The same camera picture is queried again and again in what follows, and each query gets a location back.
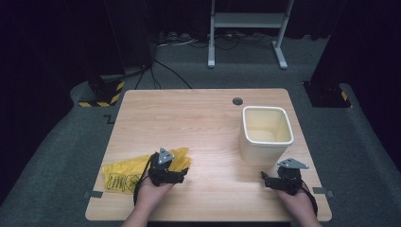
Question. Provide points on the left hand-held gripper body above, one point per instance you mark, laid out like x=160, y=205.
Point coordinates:
x=162, y=156

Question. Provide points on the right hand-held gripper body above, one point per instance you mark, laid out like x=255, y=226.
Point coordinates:
x=291, y=179

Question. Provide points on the cream plastic bin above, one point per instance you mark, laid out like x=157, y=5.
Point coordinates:
x=261, y=154

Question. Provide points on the yellow plastic bag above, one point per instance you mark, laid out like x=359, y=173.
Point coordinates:
x=126, y=175

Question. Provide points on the person's right hand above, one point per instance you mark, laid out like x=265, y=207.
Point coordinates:
x=299, y=205

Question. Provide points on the grey tape piece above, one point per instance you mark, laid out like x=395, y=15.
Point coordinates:
x=322, y=191
x=94, y=194

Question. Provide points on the black yellow striped stand base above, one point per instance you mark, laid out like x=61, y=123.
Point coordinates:
x=104, y=91

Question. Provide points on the black stand base yellow mark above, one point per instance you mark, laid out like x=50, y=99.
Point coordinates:
x=324, y=94

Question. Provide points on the power strip with plugs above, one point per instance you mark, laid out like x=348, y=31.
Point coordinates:
x=176, y=38

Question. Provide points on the black curtain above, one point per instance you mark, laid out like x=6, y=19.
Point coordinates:
x=47, y=47
x=372, y=47

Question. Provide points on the white metal stand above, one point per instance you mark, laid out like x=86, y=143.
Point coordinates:
x=249, y=19

